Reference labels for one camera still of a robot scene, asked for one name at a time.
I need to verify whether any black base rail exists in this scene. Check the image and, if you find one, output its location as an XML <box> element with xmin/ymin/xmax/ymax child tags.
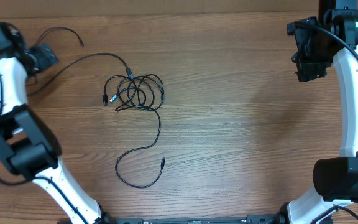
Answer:
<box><xmin>112</xmin><ymin>214</ymin><xmax>286</xmax><ymax>224</ymax></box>

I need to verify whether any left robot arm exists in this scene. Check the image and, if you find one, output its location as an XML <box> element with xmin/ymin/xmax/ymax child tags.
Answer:
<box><xmin>0</xmin><ymin>22</ymin><xmax>109</xmax><ymax>223</ymax></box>

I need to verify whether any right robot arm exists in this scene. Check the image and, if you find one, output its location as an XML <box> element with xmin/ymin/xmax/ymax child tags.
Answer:
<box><xmin>246</xmin><ymin>0</ymin><xmax>358</xmax><ymax>223</ymax></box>

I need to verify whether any thin black usb cable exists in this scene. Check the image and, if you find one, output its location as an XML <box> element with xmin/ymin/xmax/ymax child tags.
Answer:
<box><xmin>26</xmin><ymin>26</ymin><xmax>134</xmax><ymax>97</ymax></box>

